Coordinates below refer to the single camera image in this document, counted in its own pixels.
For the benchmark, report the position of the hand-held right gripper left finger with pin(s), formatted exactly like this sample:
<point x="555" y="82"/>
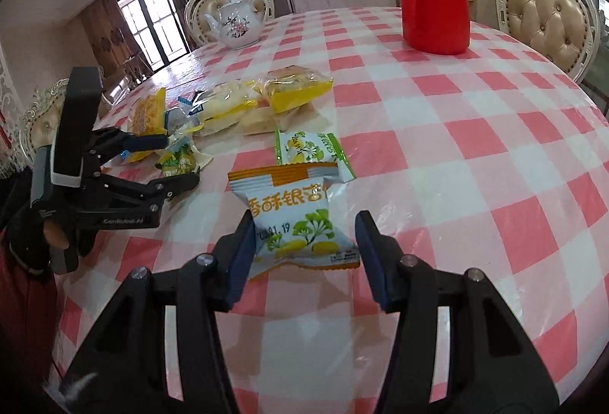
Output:
<point x="240" y="258"/>

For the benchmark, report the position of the blue clear snack packet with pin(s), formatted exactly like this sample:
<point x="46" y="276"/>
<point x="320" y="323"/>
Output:
<point x="183" y="114"/>

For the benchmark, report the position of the white yellow bread packet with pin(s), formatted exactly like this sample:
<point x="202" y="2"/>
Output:
<point x="223" y="109"/>

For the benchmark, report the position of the green white snack packet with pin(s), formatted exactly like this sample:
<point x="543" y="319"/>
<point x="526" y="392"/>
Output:
<point x="304" y="147"/>

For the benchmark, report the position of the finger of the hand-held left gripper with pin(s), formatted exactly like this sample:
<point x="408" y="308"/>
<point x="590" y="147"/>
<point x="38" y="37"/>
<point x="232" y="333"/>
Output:
<point x="152" y="142"/>
<point x="166" y="186"/>

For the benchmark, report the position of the small green snack packet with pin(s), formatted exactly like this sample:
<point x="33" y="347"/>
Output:
<point x="178" y="162"/>

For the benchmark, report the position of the orange white snack packet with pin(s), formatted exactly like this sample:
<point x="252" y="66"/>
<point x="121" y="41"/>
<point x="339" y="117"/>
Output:
<point x="295" y="214"/>

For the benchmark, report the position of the person's left forearm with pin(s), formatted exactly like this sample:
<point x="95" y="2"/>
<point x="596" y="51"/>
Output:
<point x="24" y="323"/>

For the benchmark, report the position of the white floral teapot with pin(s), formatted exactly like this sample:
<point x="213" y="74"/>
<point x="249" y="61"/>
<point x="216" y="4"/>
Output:
<point x="235" y="26"/>

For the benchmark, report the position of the person's left hand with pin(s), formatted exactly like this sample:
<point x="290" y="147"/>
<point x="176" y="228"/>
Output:
<point x="24" y="242"/>

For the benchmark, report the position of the glass balcony door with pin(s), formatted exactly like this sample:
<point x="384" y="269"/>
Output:
<point x="142" y="23"/>

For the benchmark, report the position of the yellow tray pastry packet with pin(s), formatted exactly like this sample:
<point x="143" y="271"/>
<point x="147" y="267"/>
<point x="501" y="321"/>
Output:
<point x="295" y="95"/>

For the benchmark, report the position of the pink checked tablecloth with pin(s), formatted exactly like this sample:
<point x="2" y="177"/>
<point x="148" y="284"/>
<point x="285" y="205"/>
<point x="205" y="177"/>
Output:
<point x="476" y="133"/>

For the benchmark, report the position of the brown curtain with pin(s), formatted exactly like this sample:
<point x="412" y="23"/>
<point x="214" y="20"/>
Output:
<point x="102" y="38"/>
<point x="183" y="0"/>

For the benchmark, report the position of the orange yellow snack packet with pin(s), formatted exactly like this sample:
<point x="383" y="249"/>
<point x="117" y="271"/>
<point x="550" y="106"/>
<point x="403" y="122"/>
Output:
<point x="147" y="114"/>

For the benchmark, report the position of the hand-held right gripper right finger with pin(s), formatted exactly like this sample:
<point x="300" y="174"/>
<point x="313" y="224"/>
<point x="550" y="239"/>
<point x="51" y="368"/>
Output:
<point x="370" y="252"/>

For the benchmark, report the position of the pale clear bread packet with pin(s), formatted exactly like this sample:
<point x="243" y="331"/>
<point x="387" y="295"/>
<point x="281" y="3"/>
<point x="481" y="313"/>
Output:
<point x="257" y="121"/>

